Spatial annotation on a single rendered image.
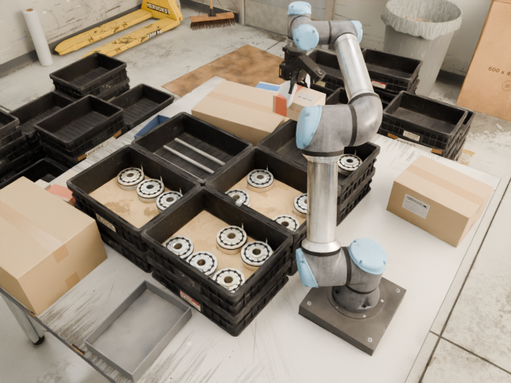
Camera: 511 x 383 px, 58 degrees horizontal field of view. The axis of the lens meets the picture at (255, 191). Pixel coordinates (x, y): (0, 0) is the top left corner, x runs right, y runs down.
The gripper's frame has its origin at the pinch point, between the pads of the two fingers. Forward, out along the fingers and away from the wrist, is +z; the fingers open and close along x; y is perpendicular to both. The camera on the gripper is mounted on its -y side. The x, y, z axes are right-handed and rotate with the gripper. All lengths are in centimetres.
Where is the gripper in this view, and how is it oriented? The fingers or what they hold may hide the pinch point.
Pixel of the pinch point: (299, 99)
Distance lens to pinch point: 180.1
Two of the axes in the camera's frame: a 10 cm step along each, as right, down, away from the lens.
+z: 0.1, 7.4, 6.7
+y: -8.2, -3.8, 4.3
